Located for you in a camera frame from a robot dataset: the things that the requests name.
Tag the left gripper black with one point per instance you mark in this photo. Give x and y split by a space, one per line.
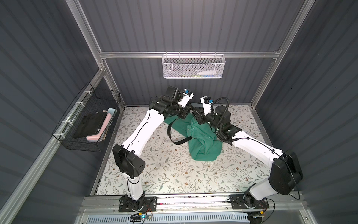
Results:
185 112

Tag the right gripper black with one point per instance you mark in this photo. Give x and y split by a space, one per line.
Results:
200 115

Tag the green trousers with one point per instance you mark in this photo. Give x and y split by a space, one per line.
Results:
202 142

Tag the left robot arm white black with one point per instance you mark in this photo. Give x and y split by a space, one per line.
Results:
127 155

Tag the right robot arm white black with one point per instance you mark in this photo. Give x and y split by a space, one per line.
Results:
285 169

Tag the white tube in basket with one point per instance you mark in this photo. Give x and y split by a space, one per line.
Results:
207 73

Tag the pink plastic tool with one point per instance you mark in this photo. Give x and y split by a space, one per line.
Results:
99 136

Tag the black flat pouch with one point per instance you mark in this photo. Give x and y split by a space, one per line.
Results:
89 125

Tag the white ventilated front panel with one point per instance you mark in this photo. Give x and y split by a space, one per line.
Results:
173 218

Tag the small green circuit board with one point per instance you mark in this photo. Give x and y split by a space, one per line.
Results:
140 217

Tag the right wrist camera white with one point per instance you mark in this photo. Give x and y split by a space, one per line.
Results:
207 103

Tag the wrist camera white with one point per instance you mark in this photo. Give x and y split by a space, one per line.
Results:
187 95
207 103

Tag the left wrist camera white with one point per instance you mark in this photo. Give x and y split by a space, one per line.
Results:
187 95

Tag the white wire mesh basket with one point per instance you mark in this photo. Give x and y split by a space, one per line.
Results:
186 66

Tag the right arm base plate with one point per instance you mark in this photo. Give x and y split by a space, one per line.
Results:
242 201

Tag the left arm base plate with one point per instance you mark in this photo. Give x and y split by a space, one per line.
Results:
144 204

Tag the black wire wall basket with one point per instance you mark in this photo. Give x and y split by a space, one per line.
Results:
91 101

